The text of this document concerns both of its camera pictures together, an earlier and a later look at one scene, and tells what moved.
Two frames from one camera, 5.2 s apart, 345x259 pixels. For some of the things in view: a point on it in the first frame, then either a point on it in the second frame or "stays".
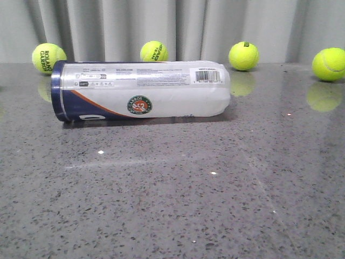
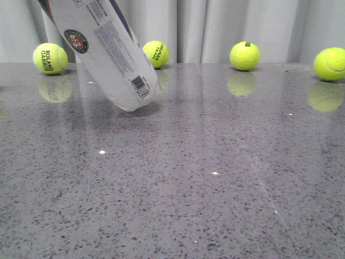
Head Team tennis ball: (153, 50) stays
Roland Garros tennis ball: (45, 55) stays
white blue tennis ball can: (100, 90) to (101, 39)
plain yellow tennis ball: (329, 64) stays
